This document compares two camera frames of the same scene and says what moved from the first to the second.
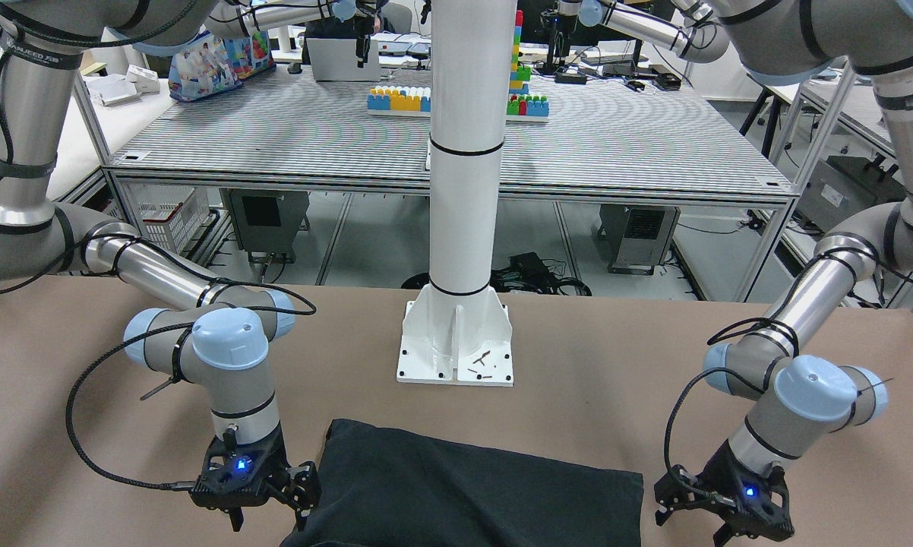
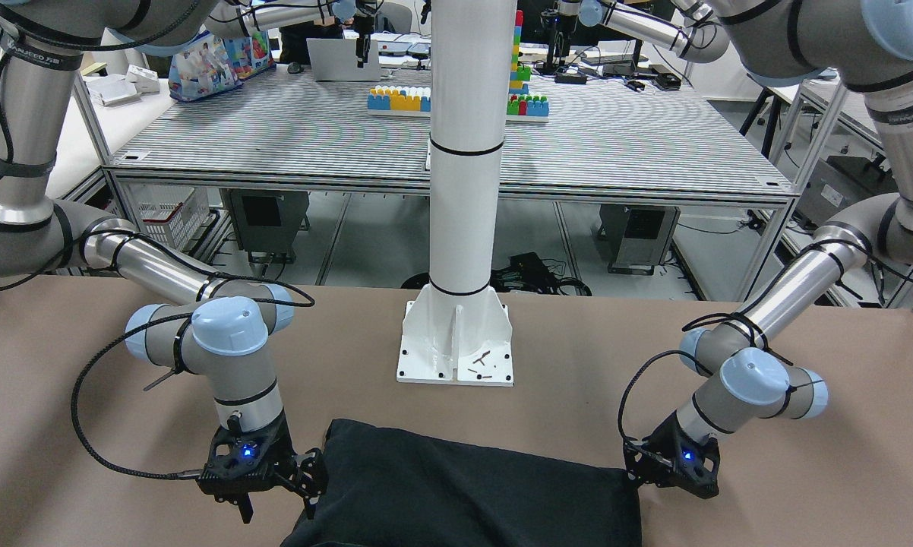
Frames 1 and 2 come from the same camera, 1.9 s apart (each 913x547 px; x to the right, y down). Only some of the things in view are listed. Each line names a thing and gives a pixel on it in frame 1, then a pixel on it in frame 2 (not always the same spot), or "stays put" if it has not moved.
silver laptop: [336, 60] stays put
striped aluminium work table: [573, 137] stays put
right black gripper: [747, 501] to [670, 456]
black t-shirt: [386, 485] stays put
